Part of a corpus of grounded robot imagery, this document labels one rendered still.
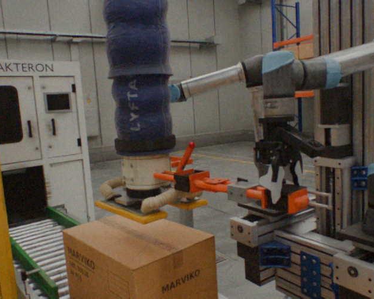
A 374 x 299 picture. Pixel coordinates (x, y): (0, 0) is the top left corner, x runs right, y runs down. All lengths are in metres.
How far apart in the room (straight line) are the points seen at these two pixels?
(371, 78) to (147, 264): 1.03
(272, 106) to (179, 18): 11.32
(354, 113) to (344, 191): 0.30
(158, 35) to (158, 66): 0.10
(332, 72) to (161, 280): 0.90
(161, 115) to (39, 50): 9.08
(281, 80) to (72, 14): 9.95
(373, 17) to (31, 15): 9.48
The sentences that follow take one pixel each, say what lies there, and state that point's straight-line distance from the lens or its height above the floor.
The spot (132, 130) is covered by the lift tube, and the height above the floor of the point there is 1.41.
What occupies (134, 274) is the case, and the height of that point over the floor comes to 0.93.
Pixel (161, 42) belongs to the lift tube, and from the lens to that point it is 1.25.
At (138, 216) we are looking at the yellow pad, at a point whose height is 1.14.
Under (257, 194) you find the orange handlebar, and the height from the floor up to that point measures 1.25.
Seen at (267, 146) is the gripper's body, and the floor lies 1.37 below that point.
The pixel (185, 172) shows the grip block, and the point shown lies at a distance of 1.17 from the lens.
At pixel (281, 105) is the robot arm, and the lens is 0.86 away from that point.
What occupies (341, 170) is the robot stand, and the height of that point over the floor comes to 1.21.
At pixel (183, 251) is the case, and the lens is 1.39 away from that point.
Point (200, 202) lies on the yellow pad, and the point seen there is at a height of 1.13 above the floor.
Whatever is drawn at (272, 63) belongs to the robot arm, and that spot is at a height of 1.57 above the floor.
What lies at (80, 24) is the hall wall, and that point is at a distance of 10.66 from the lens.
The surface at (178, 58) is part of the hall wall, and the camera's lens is 11.85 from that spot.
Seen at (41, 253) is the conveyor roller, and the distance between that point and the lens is 2.71.
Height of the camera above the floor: 1.49
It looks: 7 degrees down
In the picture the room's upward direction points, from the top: 4 degrees counter-clockwise
